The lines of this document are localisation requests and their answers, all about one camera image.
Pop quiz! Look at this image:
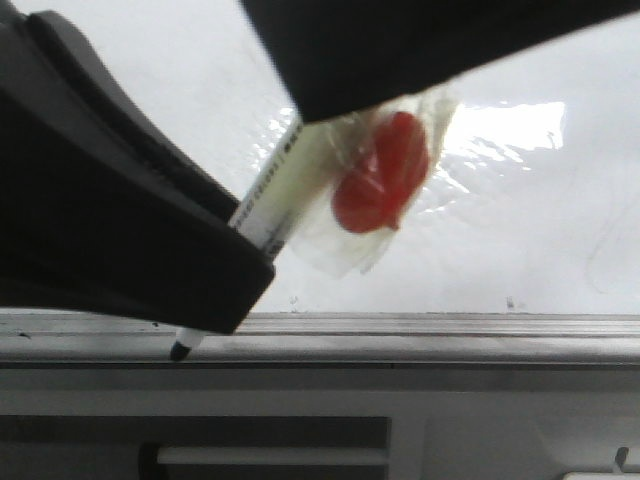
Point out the white whiteboard with aluminium frame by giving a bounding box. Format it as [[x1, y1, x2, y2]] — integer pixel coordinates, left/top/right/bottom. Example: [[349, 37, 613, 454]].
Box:
[[0, 0, 640, 369]]

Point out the grey slotted base panel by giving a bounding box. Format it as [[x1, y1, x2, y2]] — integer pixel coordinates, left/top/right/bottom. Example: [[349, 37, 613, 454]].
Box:
[[1, 364, 639, 479]]

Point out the white marker with red magnet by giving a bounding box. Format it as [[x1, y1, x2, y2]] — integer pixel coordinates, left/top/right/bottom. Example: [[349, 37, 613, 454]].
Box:
[[169, 87, 464, 362]]

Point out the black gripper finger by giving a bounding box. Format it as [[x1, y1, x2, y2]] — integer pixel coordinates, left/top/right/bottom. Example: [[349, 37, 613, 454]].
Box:
[[1, 1, 275, 334], [242, 1, 639, 123]]

